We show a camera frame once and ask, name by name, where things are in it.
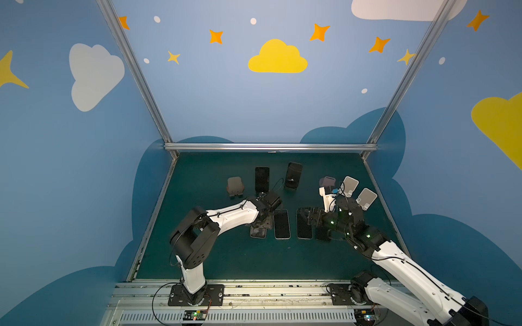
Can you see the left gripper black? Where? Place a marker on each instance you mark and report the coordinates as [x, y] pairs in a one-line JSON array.
[[266, 216]]

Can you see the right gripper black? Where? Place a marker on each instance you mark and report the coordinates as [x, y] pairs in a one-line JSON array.
[[322, 220]]

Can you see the white stand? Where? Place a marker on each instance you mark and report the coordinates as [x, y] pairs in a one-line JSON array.
[[348, 186], [366, 198]]

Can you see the silver phone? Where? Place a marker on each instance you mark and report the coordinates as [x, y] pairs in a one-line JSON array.
[[281, 224], [304, 230]]

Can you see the black phone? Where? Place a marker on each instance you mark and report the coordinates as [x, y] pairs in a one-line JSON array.
[[262, 176], [293, 175], [322, 234]]

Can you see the purple-edged phone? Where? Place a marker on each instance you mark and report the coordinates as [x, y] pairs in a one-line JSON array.
[[258, 232]]

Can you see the round wooden phone stand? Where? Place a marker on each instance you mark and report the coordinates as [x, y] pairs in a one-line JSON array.
[[235, 187]]

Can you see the lilac small phone stand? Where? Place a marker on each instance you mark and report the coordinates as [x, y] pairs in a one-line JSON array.
[[327, 182]]

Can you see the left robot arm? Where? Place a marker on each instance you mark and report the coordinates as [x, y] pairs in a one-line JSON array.
[[193, 239]]

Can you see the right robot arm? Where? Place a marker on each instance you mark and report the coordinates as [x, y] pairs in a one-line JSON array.
[[427, 302]]

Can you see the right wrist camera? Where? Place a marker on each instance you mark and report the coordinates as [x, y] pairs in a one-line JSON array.
[[329, 195]]

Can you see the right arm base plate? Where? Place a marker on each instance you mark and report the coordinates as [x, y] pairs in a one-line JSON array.
[[345, 294]]

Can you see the aluminium frame back rail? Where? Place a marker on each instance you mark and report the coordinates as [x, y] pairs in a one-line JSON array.
[[270, 147]]

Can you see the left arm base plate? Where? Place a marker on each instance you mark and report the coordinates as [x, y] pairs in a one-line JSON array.
[[212, 295]]

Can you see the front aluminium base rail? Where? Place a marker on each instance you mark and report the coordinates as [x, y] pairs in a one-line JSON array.
[[246, 302]]

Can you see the aluminium frame right post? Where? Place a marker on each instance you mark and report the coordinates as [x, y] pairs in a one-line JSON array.
[[427, 43]]

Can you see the aluminium frame post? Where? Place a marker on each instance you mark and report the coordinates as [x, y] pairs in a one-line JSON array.
[[427, 43], [110, 15]]

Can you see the aluminium frame left post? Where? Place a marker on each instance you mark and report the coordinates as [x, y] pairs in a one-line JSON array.
[[110, 15]]

